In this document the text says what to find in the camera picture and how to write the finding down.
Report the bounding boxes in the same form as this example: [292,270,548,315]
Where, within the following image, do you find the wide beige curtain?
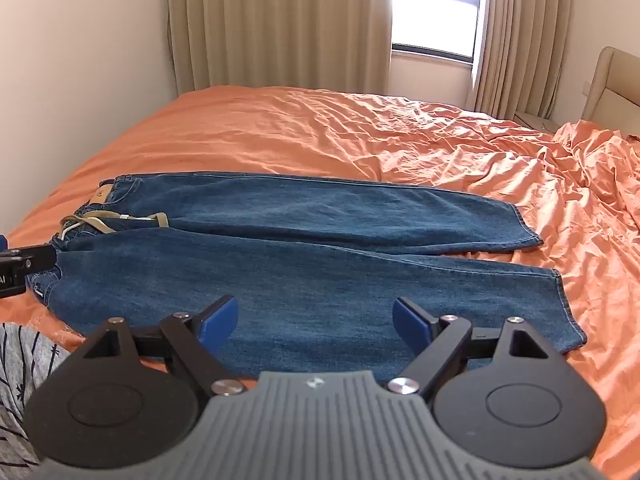
[165,0,392,97]

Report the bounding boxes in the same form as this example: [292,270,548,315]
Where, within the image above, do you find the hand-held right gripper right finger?
[387,297,567,401]

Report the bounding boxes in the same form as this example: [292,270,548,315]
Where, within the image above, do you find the beige headboard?
[581,46,640,137]

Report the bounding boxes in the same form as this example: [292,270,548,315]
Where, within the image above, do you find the beige fabric belt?
[59,211,169,239]

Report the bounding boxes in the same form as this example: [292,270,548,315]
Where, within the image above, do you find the beige nightstand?
[514,111,564,134]

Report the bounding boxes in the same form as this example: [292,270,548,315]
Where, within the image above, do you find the narrow beige curtain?
[467,0,568,120]

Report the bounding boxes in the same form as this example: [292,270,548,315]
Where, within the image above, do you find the blue denim pants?
[27,172,588,386]

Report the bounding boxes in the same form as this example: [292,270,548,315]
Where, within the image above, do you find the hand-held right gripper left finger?
[82,295,247,397]

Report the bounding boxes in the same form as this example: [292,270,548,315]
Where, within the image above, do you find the orange bed sheet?
[7,85,640,480]

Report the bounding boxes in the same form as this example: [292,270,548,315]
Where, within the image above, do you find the person's grey patterned clothing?
[0,322,74,480]

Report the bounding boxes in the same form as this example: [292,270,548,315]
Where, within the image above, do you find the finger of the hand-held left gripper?
[0,244,57,276]

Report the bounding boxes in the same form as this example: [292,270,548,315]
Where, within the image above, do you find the window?
[390,0,490,67]

